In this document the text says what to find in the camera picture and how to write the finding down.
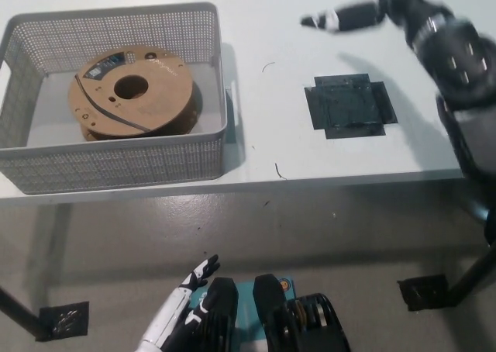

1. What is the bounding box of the white and black left hand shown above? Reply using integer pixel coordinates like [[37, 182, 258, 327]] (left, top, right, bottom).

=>
[[139, 254, 221, 348]]

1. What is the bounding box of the brown cardboard filament spool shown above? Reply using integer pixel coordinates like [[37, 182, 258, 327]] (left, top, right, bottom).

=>
[[67, 49, 205, 142]]

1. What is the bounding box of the black and teal robot body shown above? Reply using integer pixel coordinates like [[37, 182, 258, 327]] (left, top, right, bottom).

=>
[[164, 274, 352, 352]]

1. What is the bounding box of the black tape patch on table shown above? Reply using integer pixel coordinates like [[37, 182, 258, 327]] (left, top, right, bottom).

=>
[[303, 72, 398, 140]]

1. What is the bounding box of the grey perforated storage basket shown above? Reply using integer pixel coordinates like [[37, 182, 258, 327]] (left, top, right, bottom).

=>
[[0, 2, 239, 196]]

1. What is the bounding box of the black table leg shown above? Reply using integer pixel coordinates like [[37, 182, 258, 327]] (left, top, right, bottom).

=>
[[445, 243, 496, 310], [0, 285, 44, 340]]

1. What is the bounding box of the black table frame brace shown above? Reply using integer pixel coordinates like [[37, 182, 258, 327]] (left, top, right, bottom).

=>
[[469, 198, 496, 249]]

